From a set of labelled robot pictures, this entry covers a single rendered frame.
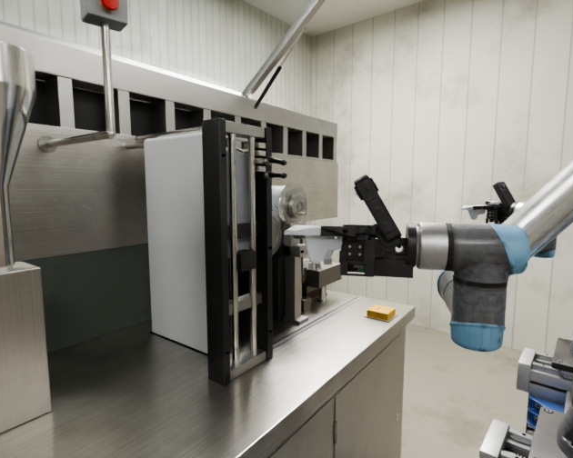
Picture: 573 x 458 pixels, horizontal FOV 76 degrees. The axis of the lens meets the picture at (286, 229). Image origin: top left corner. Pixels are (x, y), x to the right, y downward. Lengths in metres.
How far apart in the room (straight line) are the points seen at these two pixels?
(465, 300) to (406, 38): 3.41
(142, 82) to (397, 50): 2.99
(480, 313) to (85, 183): 0.94
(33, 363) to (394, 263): 0.64
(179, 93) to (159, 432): 0.96
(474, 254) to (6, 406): 0.79
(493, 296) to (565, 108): 2.87
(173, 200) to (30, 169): 0.32
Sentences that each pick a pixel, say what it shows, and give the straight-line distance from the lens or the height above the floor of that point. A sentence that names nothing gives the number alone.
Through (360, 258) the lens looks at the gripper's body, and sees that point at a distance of 0.60.
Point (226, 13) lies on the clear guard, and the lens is 1.27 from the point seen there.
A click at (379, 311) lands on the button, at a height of 0.92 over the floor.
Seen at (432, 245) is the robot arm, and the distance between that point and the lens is 0.58.
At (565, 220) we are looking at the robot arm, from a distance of 0.77.
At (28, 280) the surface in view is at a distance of 0.77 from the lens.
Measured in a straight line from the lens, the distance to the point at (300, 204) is 1.13.
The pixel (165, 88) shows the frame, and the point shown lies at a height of 1.61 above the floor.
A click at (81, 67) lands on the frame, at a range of 1.13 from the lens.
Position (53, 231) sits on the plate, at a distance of 1.06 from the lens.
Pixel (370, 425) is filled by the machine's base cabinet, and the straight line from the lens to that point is 1.24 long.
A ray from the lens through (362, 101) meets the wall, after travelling 3.93.
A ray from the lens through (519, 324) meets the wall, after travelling 3.56.
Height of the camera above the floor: 1.31
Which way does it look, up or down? 7 degrees down
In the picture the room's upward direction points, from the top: straight up
